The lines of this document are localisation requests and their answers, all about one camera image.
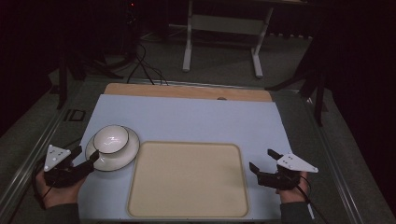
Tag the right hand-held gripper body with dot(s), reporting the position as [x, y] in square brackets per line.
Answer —
[295, 164]

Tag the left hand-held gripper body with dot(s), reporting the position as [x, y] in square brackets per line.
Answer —
[55, 157]

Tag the white dark-rimmed plate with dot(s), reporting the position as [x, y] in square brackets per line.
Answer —
[115, 160]

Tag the white dark-rimmed bowl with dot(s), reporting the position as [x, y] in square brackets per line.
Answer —
[110, 140]

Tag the person's right hand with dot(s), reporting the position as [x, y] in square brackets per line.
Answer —
[291, 196]

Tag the person's left hand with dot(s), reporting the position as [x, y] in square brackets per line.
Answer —
[59, 196]

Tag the black floor outlet box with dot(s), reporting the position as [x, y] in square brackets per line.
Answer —
[75, 115]

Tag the beige tray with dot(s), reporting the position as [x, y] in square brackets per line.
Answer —
[188, 180]

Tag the black metal stand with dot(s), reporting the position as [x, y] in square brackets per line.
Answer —
[63, 77]
[319, 93]

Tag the light blue table mat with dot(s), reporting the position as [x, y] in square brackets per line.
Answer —
[193, 121]

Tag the wooden table board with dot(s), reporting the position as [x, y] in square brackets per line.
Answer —
[186, 91]

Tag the black equipment tower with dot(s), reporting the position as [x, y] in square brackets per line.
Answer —
[131, 28]

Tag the metal floor rail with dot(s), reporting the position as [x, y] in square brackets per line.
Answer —
[28, 168]
[334, 168]

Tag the white metal table frame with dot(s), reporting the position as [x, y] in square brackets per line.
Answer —
[187, 46]

